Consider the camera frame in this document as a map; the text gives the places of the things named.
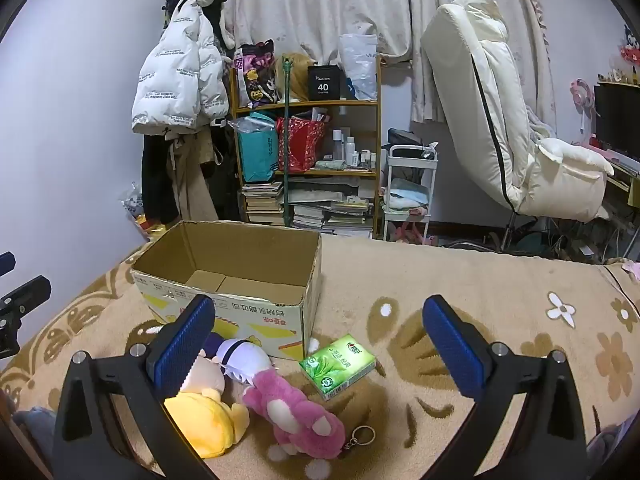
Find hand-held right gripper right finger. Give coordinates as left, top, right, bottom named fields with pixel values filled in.
left=421, top=294, right=587, bottom=480

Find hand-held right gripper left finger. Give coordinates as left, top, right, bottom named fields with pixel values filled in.
left=52, top=294, right=217, bottom=480

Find white-haired plush doll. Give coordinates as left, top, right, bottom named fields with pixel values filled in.
left=192, top=331, right=276, bottom=391

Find cardboard box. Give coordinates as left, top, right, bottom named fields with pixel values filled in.
left=129, top=220, right=323, bottom=363

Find green tissue pack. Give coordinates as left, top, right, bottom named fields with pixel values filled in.
left=298, top=334, right=377, bottom=402

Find pink plush bear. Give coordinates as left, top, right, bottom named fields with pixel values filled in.
left=241, top=364, right=377, bottom=480

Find yellow plush toy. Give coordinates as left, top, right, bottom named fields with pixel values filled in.
left=164, top=390, right=251, bottom=461

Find pink toy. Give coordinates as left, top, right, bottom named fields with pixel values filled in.
left=395, top=220, right=432, bottom=246

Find blue fuzzy clothing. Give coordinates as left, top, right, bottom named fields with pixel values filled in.
left=12, top=407, right=57, bottom=466

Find colourful bags pile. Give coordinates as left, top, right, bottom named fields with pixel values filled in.
left=120, top=182, right=152, bottom=241

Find light blue folded cloth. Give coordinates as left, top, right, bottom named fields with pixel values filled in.
left=390, top=178, right=431, bottom=208

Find beige hanging coat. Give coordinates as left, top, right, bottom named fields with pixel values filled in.
left=167, top=132, right=221, bottom=223

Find dark hanging coats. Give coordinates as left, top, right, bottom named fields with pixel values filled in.
left=140, top=127, right=243, bottom=226

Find stacks of books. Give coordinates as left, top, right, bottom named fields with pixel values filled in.
left=242, top=175, right=376, bottom=238

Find white trolley cart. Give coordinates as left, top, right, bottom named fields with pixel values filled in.
left=382, top=144, right=440, bottom=246

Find teal bag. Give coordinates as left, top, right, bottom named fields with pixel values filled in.
left=235, top=112, right=279, bottom=183

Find green pole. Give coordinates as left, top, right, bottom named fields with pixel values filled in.
left=280, top=57, right=296, bottom=228

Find row of small bottles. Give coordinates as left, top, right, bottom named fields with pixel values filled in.
left=330, top=127, right=378, bottom=168

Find red patterned bag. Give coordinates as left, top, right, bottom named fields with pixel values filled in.
left=276, top=115, right=326, bottom=173

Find white puffer jacket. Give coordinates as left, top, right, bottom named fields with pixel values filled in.
left=131, top=0, right=232, bottom=136

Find cream recliner chair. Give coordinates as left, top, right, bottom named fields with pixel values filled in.
left=420, top=0, right=616, bottom=223

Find wooden shelf unit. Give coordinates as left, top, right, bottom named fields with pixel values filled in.
left=230, top=55, right=383, bottom=238

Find colourful cartoon bag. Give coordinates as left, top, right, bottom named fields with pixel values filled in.
left=234, top=40, right=281, bottom=108

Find black monitor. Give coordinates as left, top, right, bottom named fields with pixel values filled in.
left=593, top=82, right=640, bottom=163

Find tan fluffy item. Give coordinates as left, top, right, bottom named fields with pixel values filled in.
left=277, top=52, right=316, bottom=103

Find black box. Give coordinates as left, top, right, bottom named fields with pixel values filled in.
left=307, top=64, right=342, bottom=101

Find clear plastic bag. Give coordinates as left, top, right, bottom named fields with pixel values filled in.
left=339, top=34, right=379, bottom=101

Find cream patterned curtain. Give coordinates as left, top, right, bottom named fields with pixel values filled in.
left=220, top=0, right=556, bottom=123

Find tangle of cables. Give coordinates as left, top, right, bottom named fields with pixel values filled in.
left=495, top=217, right=626, bottom=263

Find pink wall decoration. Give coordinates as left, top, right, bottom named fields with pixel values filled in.
left=570, top=78, right=596, bottom=111

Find cartoon mouse wall decoration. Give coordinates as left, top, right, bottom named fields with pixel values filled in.
left=620, top=25, right=640, bottom=66

